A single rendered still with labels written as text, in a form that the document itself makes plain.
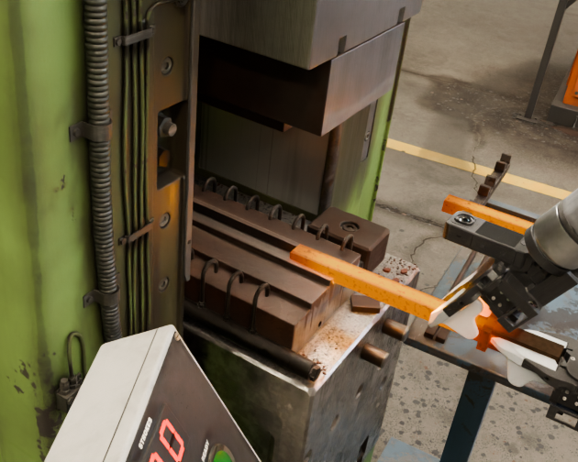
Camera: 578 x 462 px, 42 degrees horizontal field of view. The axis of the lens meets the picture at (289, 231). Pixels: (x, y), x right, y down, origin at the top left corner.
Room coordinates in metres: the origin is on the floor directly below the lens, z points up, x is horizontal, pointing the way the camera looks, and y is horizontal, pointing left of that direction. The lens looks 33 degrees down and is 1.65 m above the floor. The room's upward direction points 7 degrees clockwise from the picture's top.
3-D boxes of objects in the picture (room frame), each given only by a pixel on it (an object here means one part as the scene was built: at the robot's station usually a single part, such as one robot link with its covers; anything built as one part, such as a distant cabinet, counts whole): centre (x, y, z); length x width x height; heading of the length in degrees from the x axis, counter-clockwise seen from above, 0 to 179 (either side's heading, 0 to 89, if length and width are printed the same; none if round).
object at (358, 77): (0.98, 0.12, 1.32); 0.42 x 0.20 x 0.10; 62
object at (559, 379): (0.73, -0.36, 1.01); 0.09 x 0.05 x 0.02; 65
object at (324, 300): (0.98, 0.12, 0.96); 0.42 x 0.20 x 0.09; 62
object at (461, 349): (1.23, -0.46, 0.71); 0.40 x 0.30 x 0.02; 156
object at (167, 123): (0.78, 0.16, 1.24); 0.03 x 0.03 x 0.07; 62
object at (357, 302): (0.94, -0.13, 0.92); 0.04 x 0.03 x 0.01; 94
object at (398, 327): (0.95, -0.19, 0.87); 0.04 x 0.03 x 0.03; 62
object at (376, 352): (0.88, -0.16, 0.87); 0.04 x 0.03 x 0.03; 62
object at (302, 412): (1.04, 0.10, 0.69); 0.56 x 0.38 x 0.45; 62
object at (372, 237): (1.07, -0.10, 0.95); 0.12 x 0.08 x 0.06; 62
